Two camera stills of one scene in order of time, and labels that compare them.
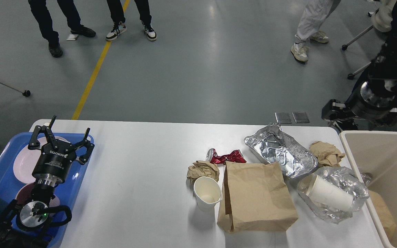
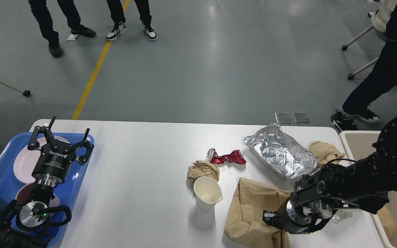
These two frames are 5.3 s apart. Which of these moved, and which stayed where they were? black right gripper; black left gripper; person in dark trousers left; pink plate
Moved: black right gripper
Stayed: pink plate; person in dark trousers left; black left gripper
